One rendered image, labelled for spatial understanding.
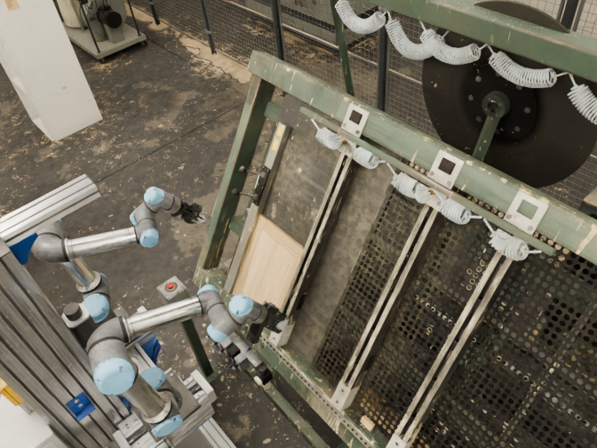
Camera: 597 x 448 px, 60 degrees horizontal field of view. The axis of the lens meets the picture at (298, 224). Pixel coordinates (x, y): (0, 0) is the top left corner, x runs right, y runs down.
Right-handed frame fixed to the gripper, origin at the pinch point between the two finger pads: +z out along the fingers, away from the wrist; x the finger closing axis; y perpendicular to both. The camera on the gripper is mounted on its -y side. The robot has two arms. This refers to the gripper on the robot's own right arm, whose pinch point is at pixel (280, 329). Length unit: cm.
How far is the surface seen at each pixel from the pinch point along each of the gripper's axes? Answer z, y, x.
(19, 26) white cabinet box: 30, 32, 423
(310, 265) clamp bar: 14.8, 27.5, 16.0
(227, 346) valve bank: 46, -32, 43
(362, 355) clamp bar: 21.9, 12.2, -25.5
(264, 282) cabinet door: 33, 6, 41
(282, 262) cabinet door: 24.7, 19.9, 35.1
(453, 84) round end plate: 7, 127, 11
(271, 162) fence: 2, 54, 60
